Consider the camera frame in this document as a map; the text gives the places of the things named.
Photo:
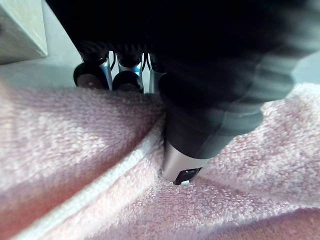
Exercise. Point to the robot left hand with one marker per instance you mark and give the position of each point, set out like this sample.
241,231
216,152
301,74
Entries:
205,50

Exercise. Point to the pink terry towel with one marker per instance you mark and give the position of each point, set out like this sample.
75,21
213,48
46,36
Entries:
75,140

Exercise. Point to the white rectangular box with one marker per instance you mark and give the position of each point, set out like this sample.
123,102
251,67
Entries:
20,27

